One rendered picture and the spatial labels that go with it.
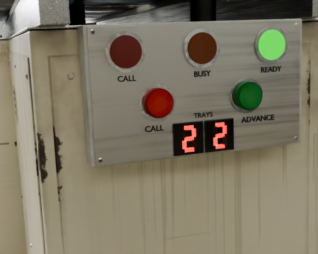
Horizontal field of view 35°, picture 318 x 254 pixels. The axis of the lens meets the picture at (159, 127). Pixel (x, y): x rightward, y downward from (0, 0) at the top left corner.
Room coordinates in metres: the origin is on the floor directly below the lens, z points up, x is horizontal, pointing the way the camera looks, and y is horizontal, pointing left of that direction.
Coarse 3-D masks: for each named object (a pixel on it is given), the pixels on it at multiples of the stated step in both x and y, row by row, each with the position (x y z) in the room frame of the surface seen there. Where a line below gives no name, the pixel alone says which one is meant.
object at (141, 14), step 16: (176, 0) 0.96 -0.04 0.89; (224, 0) 0.77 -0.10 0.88; (240, 0) 0.72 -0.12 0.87; (256, 0) 0.67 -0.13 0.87; (272, 0) 0.64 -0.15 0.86; (288, 0) 0.60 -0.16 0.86; (304, 0) 0.57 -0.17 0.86; (112, 16) 1.47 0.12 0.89; (128, 16) 1.30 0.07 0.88; (144, 16) 1.17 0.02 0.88; (160, 16) 1.06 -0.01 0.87; (176, 16) 0.97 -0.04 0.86; (224, 16) 0.77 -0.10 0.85; (240, 16) 0.72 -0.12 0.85; (256, 16) 0.67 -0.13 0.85; (272, 16) 0.64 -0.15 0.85; (288, 16) 0.60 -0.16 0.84; (304, 16) 0.57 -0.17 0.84
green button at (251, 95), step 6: (240, 84) 0.53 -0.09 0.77; (246, 84) 0.52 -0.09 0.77; (252, 84) 0.52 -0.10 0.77; (240, 90) 0.52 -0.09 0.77; (246, 90) 0.52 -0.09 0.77; (252, 90) 0.52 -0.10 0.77; (258, 90) 0.53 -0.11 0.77; (234, 96) 0.53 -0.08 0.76; (240, 96) 0.52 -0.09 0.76; (246, 96) 0.52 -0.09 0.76; (252, 96) 0.52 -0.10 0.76; (258, 96) 0.53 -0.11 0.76; (240, 102) 0.52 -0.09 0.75; (246, 102) 0.52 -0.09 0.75; (252, 102) 0.52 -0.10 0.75; (258, 102) 0.53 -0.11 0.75; (246, 108) 0.52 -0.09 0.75; (252, 108) 0.53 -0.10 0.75
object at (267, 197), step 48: (192, 0) 0.62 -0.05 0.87; (48, 48) 0.50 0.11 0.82; (48, 96) 0.50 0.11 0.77; (48, 144) 0.50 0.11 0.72; (48, 192) 0.50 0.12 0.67; (96, 192) 0.51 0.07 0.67; (144, 192) 0.53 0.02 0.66; (192, 192) 0.54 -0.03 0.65; (240, 192) 0.56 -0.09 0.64; (288, 192) 0.58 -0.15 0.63; (48, 240) 0.50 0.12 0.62; (96, 240) 0.51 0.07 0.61; (144, 240) 0.53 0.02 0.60; (192, 240) 0.54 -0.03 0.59; (240, 240) 0.56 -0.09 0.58; (288, 240) 0.58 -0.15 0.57
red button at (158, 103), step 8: (160, 88) 0.49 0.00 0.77; (152, 96) 0.49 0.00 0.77; (160, 96) 0.49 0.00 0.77; (168, 96) 0.50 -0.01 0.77; (144, 104) 0.49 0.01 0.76; (152, 104) 0.49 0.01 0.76; (160, 104) 0.49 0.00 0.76; (168, 104) 0.49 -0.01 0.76; (152, 112) 0.49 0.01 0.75; (160, 112) 0.49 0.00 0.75; (168, 112) 0.50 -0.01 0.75
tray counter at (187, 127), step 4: (184, 128) 0.51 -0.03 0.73; (188, 128) 0.51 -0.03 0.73; (192, 128) 0.51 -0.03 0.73; (184, 132) 0.51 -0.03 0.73; (192, 132) 0.51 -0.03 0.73; (184, 136) 0.51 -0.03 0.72; (192, 136) 0.51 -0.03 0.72; (184, 140) 0.51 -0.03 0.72; (188, 140) 0.51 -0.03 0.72; (192, 140) 0.51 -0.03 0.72; (184, 144) 0.51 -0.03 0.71; (192, 144) 0.51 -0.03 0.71; (184, 148) 0.51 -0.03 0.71; (188, 148) 0.51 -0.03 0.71; (192, 148) 0.51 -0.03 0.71
